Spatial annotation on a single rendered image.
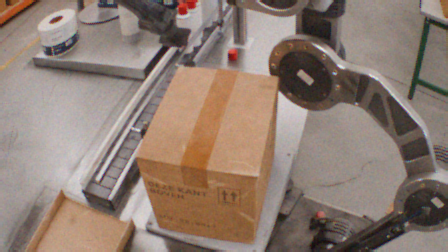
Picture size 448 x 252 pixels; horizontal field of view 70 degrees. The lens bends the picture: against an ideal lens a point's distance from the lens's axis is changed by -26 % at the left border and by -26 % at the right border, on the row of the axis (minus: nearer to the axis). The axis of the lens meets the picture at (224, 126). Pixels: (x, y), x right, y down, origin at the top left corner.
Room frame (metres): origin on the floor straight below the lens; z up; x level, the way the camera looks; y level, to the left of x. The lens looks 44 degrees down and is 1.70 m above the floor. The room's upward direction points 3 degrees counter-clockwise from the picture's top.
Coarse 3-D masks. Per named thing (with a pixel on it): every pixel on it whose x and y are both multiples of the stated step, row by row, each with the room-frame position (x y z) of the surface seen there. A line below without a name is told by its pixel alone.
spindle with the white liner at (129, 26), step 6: (120, 6) 1.38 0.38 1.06; (120, 12) 1.39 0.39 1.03; (126, 12) 1.38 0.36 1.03; (120, 18) 1.39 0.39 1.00; (126, 18) 1.38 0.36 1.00; (132, 18) 1.38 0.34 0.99; (126, 24) 1.38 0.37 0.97; (132, 24) 1.38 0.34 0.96; (138, 24) 1.40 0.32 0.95; (126, 30) 1.38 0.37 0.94; (132, 30) 1.38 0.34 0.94; (138, 30) 1.40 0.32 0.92; (126, 36) 1.38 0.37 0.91; (132, 36) 1.38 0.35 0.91; (138, 36) 1.40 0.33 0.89; (126, 42) 1.38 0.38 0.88
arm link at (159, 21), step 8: (120, 0) 0.98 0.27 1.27; (128, 0) 1.00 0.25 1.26; (136, 0) 1.01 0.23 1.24; (144, 0) 1.04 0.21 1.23; (128, 8) 1.02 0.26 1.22; (136, 8) 1.01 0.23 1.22; (144, 8) 1.02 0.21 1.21; (152, 8) 1.04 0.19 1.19; (160, 8) 1.06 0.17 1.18; (136, 16) 1.05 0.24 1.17; (144, 16) 1.02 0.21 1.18; (152, 16) 1.04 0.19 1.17; (160, 16) 1.06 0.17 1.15; (168, 16) 1.08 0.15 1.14; (144, 24) 1.06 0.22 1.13; (152, 24) 1.04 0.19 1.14; (160, 24) 1.05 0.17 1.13
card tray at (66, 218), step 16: (64, 208) 0.59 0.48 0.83; (80, 208) 0.60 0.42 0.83; (48, 224) 0.53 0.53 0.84; (64, 224) 0.54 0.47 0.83; (80, 224) 0.54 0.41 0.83; (96, 224) 0.55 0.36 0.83; (112, 224) 0.55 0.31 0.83; (128, 224) 0.53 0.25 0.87; (32, 240) 0.45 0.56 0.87; (48, 240) 0.47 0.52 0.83; (64, 240) 0.48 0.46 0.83; (80, 240) 0.49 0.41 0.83; (96, 240) 0.49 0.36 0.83; (112, 240) 0.50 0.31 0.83
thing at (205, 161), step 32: (192, 96) 0.71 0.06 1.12; (224, 96) 0.70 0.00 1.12; (256, 96) 0.70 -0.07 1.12; (160, 128) 0.61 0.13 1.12; (192, 128) 0.61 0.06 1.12; (224, 128) 0.60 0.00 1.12; (256, 128) 0.60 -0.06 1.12; (160, 160) 0.53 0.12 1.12; (192, 160) 0.52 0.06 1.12; (224, 160) 0.52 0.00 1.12; (256, 160) 0.52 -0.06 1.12; (160, 192) 0.53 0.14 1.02; (192, 192) 0.51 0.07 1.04; (224, 192) 0.49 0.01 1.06; (256, 192) 0.48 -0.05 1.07; (160, 224) 0.53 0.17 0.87; (192, 224) 0.51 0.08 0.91; (224, 224) 0.49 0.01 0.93; (256, 224) 0.50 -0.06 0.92
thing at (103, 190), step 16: (224, 16) 1.53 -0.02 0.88; (208, 32) 1.39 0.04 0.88; (144, 96) 1.02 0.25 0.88; (160, 96) 1.01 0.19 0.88; (144, 112) 0.94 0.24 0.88; (112, 144) 0.81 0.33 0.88; (128, 144) 0.81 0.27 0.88; (128, 160) 0.75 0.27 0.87; (96, 176) 0.68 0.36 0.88; (112, 176) 0.69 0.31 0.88; (96, 192) 0.63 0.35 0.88
